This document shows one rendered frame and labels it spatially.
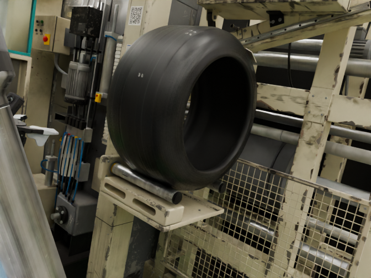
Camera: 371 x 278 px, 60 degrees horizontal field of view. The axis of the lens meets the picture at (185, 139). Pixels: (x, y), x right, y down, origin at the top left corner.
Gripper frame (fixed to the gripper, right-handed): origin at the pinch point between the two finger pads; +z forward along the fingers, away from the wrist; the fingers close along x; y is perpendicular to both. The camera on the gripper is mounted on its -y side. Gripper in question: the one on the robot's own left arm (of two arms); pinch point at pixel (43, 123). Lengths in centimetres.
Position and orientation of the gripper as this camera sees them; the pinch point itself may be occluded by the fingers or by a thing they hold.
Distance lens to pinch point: 116.4
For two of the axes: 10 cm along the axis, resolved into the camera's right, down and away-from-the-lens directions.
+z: 4.1, -0.6, 9.1
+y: -3.1, 9.3, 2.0
